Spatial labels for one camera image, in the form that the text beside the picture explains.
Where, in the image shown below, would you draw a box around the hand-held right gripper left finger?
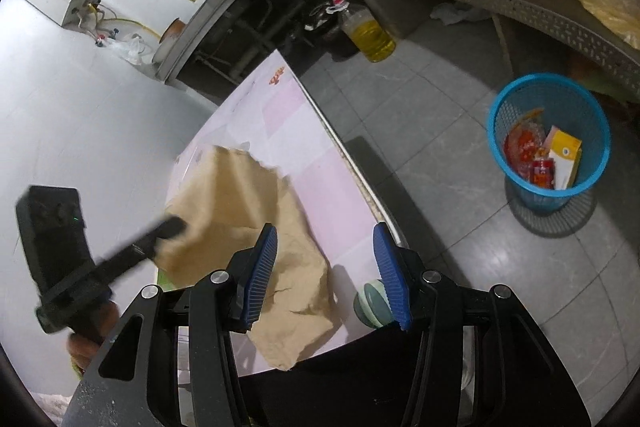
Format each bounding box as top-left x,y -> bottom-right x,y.
62,223 -> 279,427

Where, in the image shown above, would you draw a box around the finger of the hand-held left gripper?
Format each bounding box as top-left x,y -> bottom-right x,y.
97,216 -> 188,280

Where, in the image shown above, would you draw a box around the brown paper sheet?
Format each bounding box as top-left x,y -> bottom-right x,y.
156,145 -> 338,372

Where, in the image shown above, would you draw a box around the white and yellow carton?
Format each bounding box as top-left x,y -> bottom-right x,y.
542,125 -> 583,190

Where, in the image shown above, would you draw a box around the grey kitchen counter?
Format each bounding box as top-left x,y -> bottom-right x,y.
157,0 -> 321,82

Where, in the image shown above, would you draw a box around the green plastic bag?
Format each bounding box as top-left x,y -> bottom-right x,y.
575,67 -> 640,108

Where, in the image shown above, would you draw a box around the grey drain pipes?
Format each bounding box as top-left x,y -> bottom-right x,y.
197,0 -> 301,82

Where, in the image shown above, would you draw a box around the clear plastic bag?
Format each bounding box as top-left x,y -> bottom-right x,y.
107,32 -> 156,66

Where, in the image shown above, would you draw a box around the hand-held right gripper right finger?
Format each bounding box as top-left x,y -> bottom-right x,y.
372,223 -> 591,427

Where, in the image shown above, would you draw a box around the person's left hand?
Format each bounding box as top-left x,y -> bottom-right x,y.
65,302 -> 121,370

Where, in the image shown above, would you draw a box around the crumpled white plastic bag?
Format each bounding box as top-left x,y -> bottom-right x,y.
430,2 -> 493,26

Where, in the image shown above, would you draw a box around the pink tablecloth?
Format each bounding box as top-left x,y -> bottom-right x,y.
155,49 -> 401,388

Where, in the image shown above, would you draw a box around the blue plastic mesh basket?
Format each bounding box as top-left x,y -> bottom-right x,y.
487,73 -> 612,212

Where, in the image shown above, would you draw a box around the small red can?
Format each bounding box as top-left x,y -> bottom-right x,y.
530,158 -> 557,188

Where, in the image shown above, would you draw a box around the orange rimmed plate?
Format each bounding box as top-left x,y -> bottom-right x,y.
152,18 -> 186,62

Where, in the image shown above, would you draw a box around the dark cooking pot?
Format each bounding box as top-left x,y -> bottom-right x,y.
304,2 -> 343,40

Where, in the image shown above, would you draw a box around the cooking oil bottle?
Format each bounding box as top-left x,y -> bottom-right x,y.
327,0 -> 397,64

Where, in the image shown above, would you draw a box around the red plastic packet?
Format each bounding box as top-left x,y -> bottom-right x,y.
504,109 -> 548,180

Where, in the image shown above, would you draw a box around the yellow hose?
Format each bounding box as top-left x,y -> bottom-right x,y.
97,7 -> 163,42

